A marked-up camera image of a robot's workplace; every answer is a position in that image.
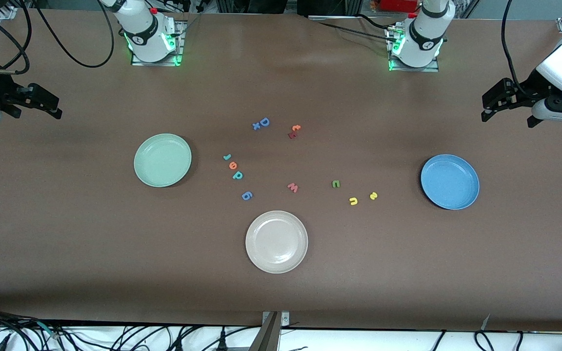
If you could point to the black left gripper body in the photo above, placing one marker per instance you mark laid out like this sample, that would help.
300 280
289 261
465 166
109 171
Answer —
526 91

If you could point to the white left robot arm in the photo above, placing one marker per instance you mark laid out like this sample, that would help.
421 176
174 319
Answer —
425 34

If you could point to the blue plate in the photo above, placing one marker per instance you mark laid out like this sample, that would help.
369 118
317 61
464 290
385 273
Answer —
450 182

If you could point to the pale green plate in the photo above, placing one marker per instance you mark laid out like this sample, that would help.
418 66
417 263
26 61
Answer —
162 160

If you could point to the red box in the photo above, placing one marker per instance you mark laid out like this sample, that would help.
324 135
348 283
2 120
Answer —
398 5

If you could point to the white tape tab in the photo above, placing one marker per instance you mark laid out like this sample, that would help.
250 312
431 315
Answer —
486 322

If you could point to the blue foam letter D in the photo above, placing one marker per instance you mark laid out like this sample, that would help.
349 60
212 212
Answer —
264 122

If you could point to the blue foam letter g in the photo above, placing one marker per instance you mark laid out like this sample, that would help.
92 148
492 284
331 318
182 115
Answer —
247 196

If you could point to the pink foam letter w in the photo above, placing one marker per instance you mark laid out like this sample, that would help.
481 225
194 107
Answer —
292 187

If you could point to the beige plate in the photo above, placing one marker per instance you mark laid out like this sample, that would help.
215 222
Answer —
276 242

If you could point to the brown table cover sheet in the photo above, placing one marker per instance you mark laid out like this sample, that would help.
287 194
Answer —
281 292

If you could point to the black power plug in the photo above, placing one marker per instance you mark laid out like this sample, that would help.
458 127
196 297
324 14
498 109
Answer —
222 341

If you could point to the metal table edge bracket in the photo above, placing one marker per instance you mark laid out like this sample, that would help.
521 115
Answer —
269 336

